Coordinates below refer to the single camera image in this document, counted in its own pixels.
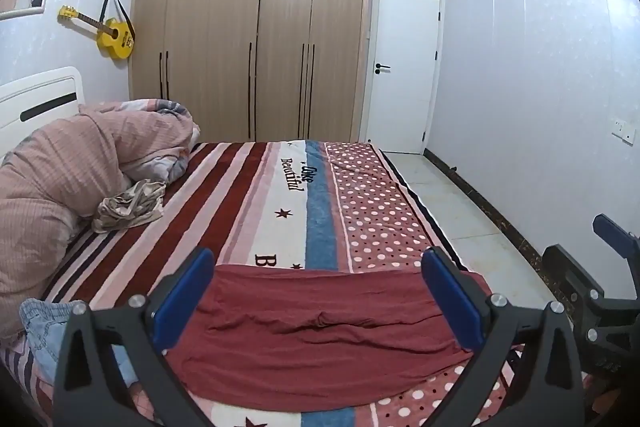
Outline beige patterned garment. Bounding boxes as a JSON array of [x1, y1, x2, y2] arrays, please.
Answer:
[[91, 179, 167, 234]]

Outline pink duvet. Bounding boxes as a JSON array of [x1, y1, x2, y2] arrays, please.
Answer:
[[0, 99, 201, 338]]

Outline light blue denim garment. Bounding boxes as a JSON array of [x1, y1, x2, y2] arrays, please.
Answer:
[[19, 298, 138, 388]]

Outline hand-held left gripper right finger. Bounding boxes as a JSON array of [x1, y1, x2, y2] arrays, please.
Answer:
[[420, 247, 586, 427]]

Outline white wall socket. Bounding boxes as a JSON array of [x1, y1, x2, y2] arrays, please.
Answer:
[[612, 119, 640, 143]]

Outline white bed headboard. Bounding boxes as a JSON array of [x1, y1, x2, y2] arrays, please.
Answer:
[[0, 67, 83, 158]]

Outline red pants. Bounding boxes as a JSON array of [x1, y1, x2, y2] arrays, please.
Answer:
[[165, 264, 501, 413]]

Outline dark baseboard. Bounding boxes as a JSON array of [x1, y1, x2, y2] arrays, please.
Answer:
[[424, 148, 576, 303]]

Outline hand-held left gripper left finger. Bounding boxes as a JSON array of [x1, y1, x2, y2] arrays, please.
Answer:
[[52, 247, 221, 427]]

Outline striped dotted bed blanket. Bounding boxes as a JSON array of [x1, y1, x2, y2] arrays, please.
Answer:
[[0, 139, 561, 427]]

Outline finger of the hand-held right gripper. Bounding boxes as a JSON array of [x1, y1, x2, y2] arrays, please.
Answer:
[[542, 244, 640, 380], [592, 214, 640, 259]]

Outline wooden wardrobe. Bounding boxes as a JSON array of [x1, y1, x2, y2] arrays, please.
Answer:
[[127, 0, 376, 144]]

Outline white door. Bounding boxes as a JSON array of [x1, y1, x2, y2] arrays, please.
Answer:
[[362, 0, 446, 155]]

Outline yellow guitar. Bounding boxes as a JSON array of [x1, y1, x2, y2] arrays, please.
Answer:
[[57, 5, 136, 59]]

